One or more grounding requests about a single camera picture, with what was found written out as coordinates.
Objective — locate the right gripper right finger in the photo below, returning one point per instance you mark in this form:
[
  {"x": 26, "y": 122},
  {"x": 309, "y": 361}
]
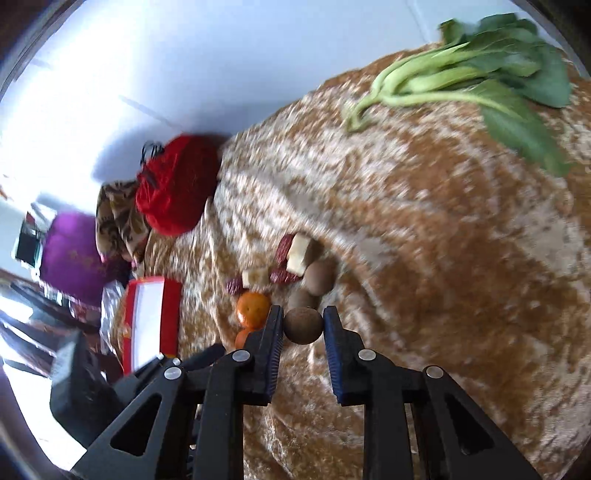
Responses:
[{"x": 418, "y": 424}]

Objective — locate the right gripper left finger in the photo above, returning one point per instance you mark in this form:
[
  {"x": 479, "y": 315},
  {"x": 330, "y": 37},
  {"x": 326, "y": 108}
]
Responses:
[{"x": 184, "y": 419}]

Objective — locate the orange tangerine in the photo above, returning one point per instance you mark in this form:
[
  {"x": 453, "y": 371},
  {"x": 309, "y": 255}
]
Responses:
[
  {"x": 242, "y": 336},
  {"x": 252, "y": 310}
]

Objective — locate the red jujube date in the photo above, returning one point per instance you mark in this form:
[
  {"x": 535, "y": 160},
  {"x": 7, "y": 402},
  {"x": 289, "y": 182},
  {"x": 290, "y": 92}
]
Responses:
[
  {"x": 280, "y": 276},
  {"x": 283, "y": 248},
  {"x": 234, "y": 286}
]

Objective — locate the brown longan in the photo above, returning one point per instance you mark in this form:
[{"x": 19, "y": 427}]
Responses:
[
  {"x": 319, "y": 278},
  {"x": 301, "y": 298},
  {"x": 303, "y": 325}
]

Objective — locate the white yam cube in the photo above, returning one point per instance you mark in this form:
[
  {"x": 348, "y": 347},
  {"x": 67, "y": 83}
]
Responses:
[{"x": 255, "y": 277}]

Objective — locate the white yam chunk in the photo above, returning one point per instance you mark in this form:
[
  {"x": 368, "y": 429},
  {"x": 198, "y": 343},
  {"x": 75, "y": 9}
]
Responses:
[{"x": 297, "y": 256}]

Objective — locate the clear plastic bag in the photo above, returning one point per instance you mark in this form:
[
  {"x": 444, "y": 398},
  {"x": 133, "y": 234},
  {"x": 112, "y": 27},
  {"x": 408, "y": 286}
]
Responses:
[{"x": 111, "y": 317}]

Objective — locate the red white box tray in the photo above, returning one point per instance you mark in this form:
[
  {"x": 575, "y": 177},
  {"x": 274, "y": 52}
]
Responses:
[{"x": 151, "y": 321}]

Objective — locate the purple shopping bag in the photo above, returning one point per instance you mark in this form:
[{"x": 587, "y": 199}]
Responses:
[{"x": 70, "y": 262}]

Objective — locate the brown patterned cloth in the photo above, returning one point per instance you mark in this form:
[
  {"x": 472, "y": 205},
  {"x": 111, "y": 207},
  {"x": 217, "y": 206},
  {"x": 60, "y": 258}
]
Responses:
[{"x": 121, "y": 230}]

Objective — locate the brown velvet blanket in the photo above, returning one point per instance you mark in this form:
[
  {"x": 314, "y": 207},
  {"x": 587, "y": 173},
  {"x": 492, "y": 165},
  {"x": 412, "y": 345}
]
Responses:
[{"x": 451, "y": 249}]

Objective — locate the green bok choy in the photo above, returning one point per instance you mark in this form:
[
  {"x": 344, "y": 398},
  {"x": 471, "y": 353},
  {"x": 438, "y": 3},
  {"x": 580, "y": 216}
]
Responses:
[{"x": 501, "y": 64}]

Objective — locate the red velvet drawstring pouch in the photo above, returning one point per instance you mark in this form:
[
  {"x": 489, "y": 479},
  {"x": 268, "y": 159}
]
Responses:
[{"x": 174, "y": 182}]

